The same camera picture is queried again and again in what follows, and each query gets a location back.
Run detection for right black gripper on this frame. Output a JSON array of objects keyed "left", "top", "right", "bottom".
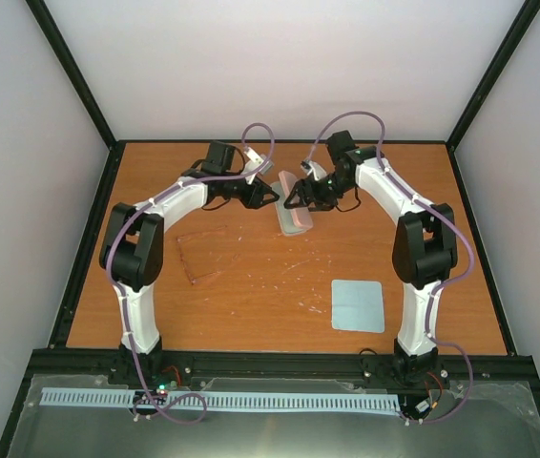
[{"left": 283, "top": 171, "right": 353, "bottom": 212}]

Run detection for pink glasses case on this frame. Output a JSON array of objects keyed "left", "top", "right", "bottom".
[{"left": 271, "top": 171, "right": 313, "bottom": 237}]

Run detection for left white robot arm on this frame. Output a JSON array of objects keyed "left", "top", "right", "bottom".
[{"left": 99, "top": 141, "right": 279, "bottom": 385}]

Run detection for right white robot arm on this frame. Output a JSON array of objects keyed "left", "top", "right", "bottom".
[{"left": 280, "top": 131, "right": 458, "bottom": 385}]

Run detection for transparent brown sunglasses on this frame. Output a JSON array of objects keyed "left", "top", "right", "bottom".
[{"left": 175, "top": 225, "right": 240, "bottom": 286}]

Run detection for light blue cleaning cloth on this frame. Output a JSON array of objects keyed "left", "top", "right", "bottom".
[{"left": 331, "top": 280, "right": 385, "bottom": 334}]

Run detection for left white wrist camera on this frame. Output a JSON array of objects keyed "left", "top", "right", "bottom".
[{"left": 241, "top": 147, "right": 274, "bottom": 184}]

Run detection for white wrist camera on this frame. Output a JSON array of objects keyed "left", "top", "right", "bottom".
[
  {"left": 241, "top": 147, "right": 274, "bottom": 184},
  {"left": 301, "top": 159, "right": 327, "bottom": 181}
]

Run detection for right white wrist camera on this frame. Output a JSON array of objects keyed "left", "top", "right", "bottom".
[{"left": 301, "top": 159, "right": 327, "bottom": 181}]

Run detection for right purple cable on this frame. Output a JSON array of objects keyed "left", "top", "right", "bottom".
[{"left": 305, "top": 111, "right": 475, "bottom": 426}]

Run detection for purple cable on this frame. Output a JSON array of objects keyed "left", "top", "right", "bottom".
[
  {"left": 305, "top": 111, "right": 475, "bottom": 426},
  {"left": 107, "top": 122, "right": 276, "bottom": 425}
]

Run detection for slotted grey cable duct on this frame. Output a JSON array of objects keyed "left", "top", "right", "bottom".
[{"left": 39, "top": 387, "right": 400, "bottom": 416}]

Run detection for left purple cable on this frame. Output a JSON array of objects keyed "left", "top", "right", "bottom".
[{"left": 107, "top": 122, "right": 276, "bottom": 425}]

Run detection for black aluminium frame rail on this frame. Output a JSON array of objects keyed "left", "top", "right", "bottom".
[{"left": 26, "top": 347, "right": 536, "bottom": 388}]

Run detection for metal base plate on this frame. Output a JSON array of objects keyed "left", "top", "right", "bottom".
[{"left": 7, "top": 376, "right": 540, "bottom": 457}]

